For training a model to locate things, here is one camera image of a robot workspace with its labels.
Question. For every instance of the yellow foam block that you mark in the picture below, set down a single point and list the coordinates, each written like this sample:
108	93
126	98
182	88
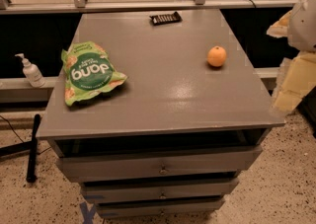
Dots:
295	79

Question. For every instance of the black stand leg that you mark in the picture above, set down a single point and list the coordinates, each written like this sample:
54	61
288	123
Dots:
30	146

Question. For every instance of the metal window rail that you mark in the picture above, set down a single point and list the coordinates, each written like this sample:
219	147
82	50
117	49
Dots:
111	7

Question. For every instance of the blue tape cross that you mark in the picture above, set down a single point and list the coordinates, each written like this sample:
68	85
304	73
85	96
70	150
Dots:
87	213

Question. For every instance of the top grey drawer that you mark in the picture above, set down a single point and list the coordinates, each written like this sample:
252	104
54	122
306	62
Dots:
154	165

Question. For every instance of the grey drawer cabinet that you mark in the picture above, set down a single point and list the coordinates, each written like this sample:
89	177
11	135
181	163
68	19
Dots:
172	100

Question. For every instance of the black ridged remote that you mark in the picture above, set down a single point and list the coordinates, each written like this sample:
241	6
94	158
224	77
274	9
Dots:
164	19

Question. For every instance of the bottom grey drawer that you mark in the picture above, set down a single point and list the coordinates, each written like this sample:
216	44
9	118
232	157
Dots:
159	207

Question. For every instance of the green snack bag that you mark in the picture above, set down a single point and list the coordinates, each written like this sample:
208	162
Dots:
89	72

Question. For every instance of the grey drawer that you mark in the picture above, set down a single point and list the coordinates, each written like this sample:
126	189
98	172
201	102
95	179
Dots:
154	165
163	190
159	207

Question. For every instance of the middle grey drawer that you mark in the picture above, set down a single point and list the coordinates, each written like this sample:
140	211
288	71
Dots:
163	190

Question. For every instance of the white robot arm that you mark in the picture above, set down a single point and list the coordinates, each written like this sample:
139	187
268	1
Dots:
302	26

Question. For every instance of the white pump bottle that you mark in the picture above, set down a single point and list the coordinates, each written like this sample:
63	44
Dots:
31	71

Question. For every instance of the orange fruit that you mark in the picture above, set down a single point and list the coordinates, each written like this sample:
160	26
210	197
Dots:
216	57

